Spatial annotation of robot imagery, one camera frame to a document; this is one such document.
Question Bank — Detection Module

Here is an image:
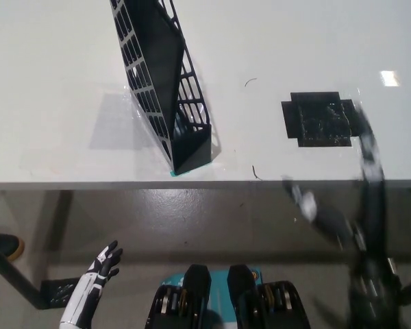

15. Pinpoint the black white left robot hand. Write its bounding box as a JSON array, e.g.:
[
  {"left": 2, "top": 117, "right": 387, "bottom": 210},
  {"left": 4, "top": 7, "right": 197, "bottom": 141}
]
[{"left": 86, "top": 239, "right": 124, "bottom": 291}]

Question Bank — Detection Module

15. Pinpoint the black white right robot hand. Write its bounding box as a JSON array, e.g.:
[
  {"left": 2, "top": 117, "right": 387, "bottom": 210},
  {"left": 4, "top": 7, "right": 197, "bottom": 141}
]
[{"left": 281, "top": 175, "right": 334, "bottom": 231}]

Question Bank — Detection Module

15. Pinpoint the black notebook with gold corners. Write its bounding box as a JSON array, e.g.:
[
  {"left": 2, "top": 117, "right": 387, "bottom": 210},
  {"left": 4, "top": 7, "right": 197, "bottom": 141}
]
[{"left": 142, "top": 0, "right": 185, "bottom": 145}]

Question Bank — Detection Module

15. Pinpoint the black mesh file shelf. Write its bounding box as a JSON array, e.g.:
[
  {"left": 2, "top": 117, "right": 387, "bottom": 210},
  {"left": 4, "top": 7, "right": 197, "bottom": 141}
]
[{"left": 109, "top": 0, "right": 213, "bottom": 175}]

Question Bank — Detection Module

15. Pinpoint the grey table leg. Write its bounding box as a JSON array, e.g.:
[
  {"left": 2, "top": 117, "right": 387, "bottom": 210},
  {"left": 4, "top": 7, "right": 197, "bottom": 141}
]
[{"left": 46, "top": 190, "right": 73, "bottom": 280}]

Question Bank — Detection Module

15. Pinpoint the black tape patch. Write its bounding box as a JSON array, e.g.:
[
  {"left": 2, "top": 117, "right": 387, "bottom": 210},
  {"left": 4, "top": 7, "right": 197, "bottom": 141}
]
[{"left": 281, "top": 90, "right": 362, "bottom": 149}]

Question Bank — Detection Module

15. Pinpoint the black shoe with tan sole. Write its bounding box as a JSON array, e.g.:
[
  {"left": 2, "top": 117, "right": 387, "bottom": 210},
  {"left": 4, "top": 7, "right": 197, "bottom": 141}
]
[{"left": 0, "top": 230, "right": 25, "bottom": 263}]

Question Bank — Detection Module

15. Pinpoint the teal tape piece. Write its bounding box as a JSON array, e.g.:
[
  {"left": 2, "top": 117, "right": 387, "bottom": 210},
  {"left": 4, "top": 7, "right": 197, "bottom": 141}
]
[{"left": 169, "top": 164, "right": 213, "bottom": 178}]

